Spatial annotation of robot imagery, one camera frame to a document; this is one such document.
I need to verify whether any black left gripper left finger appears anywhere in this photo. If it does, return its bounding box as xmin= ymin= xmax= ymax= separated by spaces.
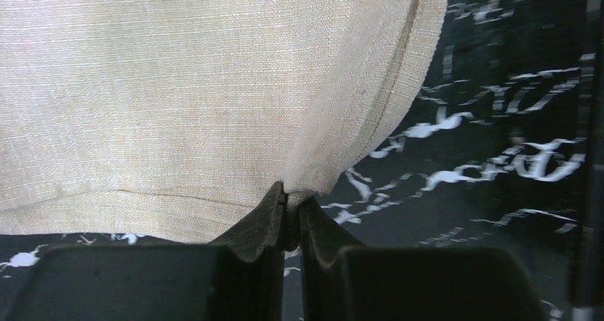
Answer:
xmin=5 ymin=182 xmax=287 ymax=320

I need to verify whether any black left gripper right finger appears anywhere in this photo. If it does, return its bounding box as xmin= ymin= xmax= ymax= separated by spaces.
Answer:
xmin=298 ymin=198 xmax=546 ymax=321

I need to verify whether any beige cloth napkin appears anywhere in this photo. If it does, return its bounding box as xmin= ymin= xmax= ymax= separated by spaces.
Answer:
xmin=1 ymin=0 xmax=447 ymax=243

